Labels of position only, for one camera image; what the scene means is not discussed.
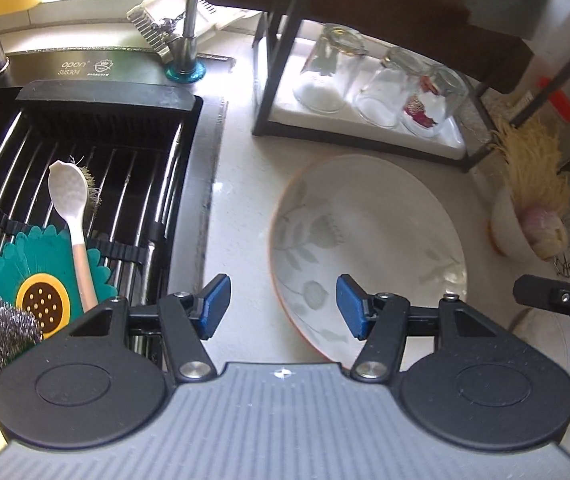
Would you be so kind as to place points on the white leaf plate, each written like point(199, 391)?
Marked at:
point(366, 217)

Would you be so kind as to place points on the bowl with garlic and noodles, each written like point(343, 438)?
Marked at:
point(537, 233)

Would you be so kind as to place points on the green flower sponge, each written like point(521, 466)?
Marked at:
point(37, 276)

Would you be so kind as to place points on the black sink drain rack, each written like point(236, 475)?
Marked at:
point(90, 182)

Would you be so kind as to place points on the drinking glass middle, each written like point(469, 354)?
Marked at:
point(381, 100)

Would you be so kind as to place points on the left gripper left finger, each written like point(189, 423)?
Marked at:
point(186, 320)

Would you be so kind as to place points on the white dish brush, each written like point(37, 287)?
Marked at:
point(69, 194)

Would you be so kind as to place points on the drinking glass left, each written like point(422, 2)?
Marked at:
point(330, 69)

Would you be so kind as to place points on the drinking glass right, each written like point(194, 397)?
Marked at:
point(436, 97)

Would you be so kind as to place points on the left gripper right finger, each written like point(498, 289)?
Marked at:
point(380, 321)

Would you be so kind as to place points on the red lid plastic jar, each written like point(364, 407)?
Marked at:
point(554, 113)

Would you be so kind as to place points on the drinking glass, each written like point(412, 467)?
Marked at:
point(381, 100)
point(436, 97)
point(330, 69)

